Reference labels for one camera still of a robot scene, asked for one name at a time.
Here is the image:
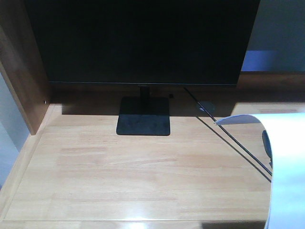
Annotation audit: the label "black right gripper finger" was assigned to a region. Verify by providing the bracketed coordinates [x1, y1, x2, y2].
[262, 130, 272, 160]

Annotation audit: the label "white paper sheets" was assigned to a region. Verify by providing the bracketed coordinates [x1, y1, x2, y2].
[215, 113, 305, 229]

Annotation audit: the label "wooden desk side panel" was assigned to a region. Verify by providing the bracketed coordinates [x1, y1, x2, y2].
[0, 0, 51, 135]

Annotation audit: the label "black computer monitor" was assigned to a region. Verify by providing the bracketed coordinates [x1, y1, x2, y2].
[24, 0, 260, 136]

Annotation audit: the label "black monitor cable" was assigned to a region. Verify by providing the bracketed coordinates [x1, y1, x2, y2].
[183, 86, 273, 176]

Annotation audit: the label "grey desk cable grommet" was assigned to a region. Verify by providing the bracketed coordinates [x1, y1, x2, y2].
[196, 101, 215, 113]

